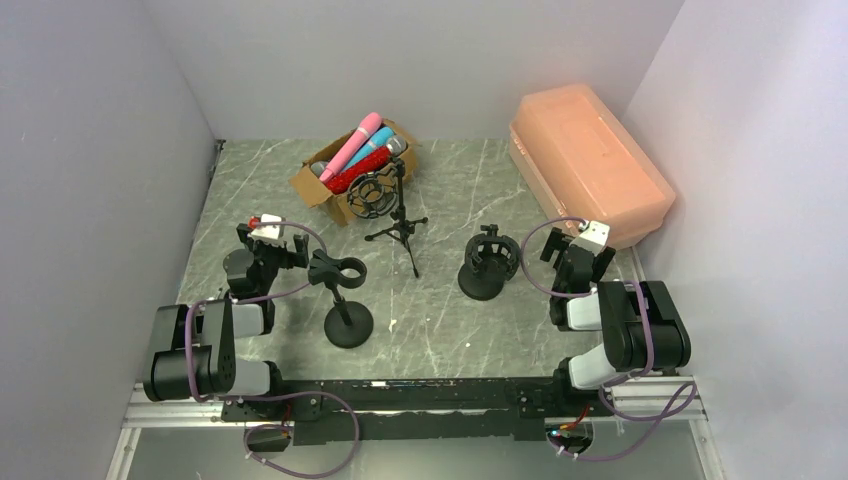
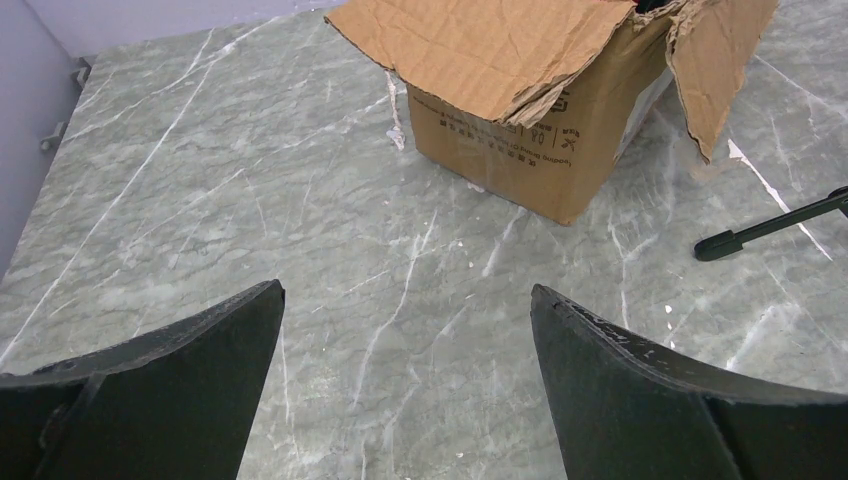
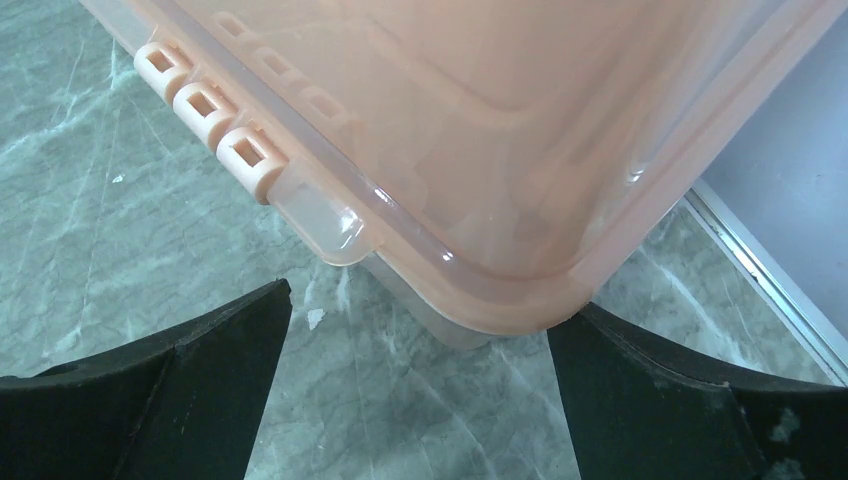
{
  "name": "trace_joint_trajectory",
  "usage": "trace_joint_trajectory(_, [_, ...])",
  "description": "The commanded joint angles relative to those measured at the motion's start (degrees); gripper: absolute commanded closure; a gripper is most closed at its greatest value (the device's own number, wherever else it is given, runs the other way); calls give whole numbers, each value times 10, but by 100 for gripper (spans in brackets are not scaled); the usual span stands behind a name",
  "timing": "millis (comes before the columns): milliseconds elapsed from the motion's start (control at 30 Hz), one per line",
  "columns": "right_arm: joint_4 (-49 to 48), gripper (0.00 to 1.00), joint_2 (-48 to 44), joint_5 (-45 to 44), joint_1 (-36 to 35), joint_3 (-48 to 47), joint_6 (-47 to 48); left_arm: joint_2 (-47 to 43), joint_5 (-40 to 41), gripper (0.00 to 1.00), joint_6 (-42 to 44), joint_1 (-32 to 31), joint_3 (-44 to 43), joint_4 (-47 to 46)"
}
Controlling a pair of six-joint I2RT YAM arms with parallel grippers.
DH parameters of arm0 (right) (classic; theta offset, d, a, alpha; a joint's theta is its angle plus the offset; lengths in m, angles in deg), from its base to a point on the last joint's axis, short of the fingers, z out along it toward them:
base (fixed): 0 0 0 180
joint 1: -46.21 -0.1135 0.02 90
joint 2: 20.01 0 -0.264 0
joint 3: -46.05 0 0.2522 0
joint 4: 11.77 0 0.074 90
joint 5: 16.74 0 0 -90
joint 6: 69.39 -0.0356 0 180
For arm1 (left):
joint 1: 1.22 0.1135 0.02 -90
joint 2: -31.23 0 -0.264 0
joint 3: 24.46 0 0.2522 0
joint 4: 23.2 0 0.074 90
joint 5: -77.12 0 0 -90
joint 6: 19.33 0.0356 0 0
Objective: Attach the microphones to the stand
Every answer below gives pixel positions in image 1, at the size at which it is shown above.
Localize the cardboard box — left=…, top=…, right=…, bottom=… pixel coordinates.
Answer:
left=289, top=129, right=388, bottom=227

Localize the black shock-mount round-base stand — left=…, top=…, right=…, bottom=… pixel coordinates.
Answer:
left=457, top=224, right=521, bottom=301

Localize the black clip round-base stand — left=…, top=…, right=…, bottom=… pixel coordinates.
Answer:
left=308, top=249, right=374, bottom=349

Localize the black tripod shock-mount stand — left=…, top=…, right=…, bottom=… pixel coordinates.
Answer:
left=346, top=157, right=429, bottom=278

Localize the blue microphone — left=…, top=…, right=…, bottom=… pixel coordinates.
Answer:
left=343, top=126, right=395, bottom=171

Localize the red glitter microphone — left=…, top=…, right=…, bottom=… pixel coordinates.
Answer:
left=324, top=146, right=391, bottom=195

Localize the pink microphone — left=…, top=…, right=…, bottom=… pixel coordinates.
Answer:
left=319, top=112, right=383, bottom=184

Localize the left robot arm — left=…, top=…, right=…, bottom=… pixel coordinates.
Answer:
left=142, top=217, right=319, bottom=402

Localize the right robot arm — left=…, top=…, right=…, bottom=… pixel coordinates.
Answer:
left=540, top=228, right=692, bottom=402

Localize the orange plastic storage box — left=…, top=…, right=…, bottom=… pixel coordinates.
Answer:
left=509, top=84, right=676, bottom=248

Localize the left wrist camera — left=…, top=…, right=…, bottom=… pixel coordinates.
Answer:
left=248, top=214, right=284, bottom=244

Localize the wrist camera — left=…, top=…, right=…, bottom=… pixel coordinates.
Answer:
left=572, top=221, right=610, bottom=256
left=248, top=214, right=284, bottom=244

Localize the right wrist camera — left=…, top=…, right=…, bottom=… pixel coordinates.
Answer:
left=572, top=221, right=610, bottom=256

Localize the black base frame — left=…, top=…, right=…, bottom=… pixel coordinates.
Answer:
left=221, top=374, right=612, bottom=446

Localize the aluminium rail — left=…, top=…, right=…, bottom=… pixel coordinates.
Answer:
left=120, top=376, right=726, bottom=479

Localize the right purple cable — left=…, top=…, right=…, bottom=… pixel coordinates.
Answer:
left=519, top=217, right=699, bottom=464

